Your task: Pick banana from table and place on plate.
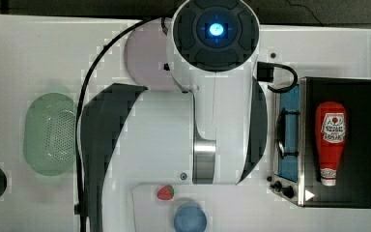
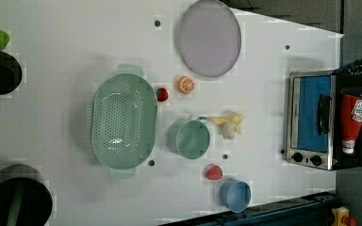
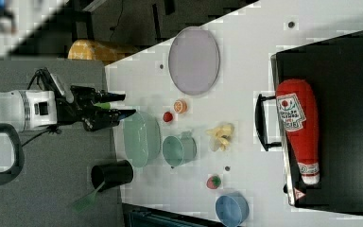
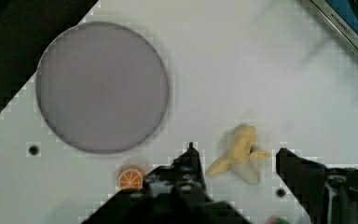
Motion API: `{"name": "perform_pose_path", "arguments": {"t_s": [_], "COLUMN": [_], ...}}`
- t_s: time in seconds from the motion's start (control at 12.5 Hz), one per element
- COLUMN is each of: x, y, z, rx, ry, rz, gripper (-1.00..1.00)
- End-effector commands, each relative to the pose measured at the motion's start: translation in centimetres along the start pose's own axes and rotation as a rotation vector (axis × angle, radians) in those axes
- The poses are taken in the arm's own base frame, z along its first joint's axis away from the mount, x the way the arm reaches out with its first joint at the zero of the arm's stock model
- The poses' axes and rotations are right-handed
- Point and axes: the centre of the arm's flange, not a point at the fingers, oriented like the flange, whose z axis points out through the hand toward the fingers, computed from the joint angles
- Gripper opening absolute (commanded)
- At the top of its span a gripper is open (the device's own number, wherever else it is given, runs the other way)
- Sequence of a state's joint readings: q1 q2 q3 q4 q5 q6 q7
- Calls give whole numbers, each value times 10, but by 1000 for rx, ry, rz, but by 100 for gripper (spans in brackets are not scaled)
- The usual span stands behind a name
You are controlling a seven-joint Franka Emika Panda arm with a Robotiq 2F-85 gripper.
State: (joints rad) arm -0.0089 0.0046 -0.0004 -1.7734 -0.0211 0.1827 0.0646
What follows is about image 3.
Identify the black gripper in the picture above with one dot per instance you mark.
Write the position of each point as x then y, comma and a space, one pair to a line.
83, 108

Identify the yellow plush banana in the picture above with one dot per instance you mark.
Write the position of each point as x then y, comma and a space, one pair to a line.
220, 137

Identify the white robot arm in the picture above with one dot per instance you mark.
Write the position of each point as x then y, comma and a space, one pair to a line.
45, 111

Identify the purple round plate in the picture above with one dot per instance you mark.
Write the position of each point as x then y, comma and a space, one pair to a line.
193, 61

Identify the green cylinder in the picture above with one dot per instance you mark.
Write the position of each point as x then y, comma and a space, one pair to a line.
105, 106

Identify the green perforated colander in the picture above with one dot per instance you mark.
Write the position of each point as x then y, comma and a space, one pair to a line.
142, 138

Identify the small red tomato toy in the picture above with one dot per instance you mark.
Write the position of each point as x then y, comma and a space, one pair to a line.
167, 117

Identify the black cylindrical cup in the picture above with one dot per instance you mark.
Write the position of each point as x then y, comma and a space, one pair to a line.
111, 175

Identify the orange slice toy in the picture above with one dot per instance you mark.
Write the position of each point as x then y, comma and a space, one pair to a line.
180, 106

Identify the green cup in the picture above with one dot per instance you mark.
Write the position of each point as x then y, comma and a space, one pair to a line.
179, 150

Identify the green spatula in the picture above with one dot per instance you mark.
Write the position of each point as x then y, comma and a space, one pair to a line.
86, 201

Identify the red strawberry toy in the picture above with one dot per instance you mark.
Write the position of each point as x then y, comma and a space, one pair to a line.
214, 182

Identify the blue cup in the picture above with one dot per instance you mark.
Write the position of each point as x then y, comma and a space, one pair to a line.
232, 209

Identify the red plush ketchup bottle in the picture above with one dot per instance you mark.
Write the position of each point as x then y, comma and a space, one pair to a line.
297, 108

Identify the black toaster oven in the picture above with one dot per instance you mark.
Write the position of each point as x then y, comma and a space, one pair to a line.
334, 70

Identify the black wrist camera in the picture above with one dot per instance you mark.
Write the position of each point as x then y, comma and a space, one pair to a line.
60, 88

